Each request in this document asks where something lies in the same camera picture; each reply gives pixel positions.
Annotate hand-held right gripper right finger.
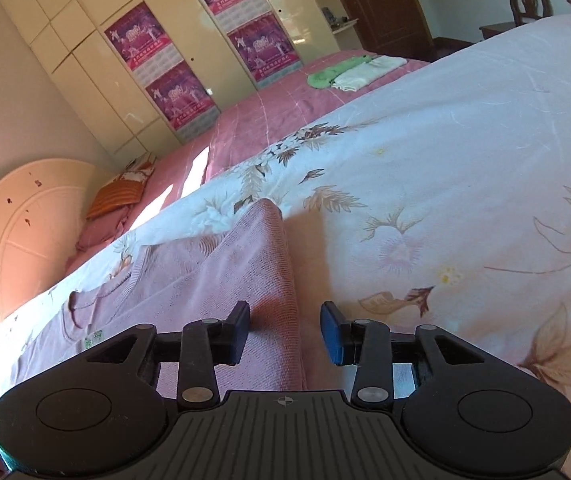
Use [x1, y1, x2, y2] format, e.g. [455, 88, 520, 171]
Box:
[319, 301, 486, 409]

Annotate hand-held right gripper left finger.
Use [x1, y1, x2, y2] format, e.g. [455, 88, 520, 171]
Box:
[83, 301, 251, 411]

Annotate pink knit sweater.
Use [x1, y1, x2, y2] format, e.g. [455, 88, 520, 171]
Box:
[8, 198, 306, 396]

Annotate pink pillow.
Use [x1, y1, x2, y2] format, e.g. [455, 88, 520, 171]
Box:
[66, 200, 139, 271]

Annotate orange striped pillow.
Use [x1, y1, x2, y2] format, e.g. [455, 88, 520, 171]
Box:
[86, 166, 155, 220]

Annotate round cream headboard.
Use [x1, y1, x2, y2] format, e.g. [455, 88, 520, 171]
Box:
[0, 159, 116, 321]

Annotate white floral quilt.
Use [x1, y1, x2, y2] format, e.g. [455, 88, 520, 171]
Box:
[0, 14, 571, 480]

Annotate pink bedsheet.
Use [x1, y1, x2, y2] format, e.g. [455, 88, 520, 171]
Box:
[66, 50, 431, 271]

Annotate green folded cloth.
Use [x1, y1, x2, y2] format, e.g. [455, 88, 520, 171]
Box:
[307, 55, 373, 90]

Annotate white folded cloth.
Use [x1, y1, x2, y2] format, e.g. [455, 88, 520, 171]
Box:
[330, 56, 409, 93]

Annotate cream wardrobe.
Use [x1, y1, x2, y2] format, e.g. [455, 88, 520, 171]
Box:
[0, 0, 341, 161]

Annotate brown wooden door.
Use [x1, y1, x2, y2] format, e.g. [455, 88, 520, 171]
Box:
[318, 0, 436, 57]

